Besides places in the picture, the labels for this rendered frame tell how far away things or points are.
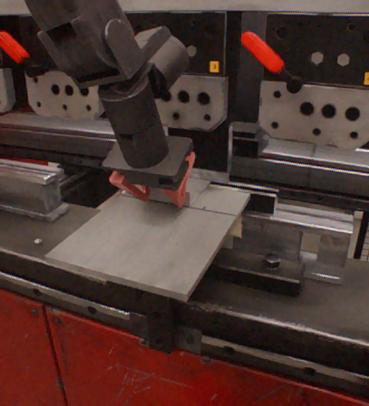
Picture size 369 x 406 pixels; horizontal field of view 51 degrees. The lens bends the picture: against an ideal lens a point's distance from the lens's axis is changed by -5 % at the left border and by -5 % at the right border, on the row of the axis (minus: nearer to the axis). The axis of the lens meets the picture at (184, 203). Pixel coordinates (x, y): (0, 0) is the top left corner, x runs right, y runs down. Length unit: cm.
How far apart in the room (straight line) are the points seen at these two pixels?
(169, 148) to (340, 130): 22
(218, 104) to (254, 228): 20
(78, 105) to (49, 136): 45
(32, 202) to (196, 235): 44
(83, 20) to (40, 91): 35
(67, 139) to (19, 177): 27
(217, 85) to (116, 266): 28
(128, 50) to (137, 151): 12
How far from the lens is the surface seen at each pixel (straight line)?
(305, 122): 55
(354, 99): 54
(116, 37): 41
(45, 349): 89
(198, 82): 58
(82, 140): 106
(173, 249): 48
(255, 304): 60
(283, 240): 64
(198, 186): 64
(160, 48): 49
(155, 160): 49
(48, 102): 72
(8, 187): 89
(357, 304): 64
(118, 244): 50
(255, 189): 65
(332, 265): 65
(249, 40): 51
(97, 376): 84
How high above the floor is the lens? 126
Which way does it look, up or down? 26 degrees down
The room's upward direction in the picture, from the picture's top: straight up
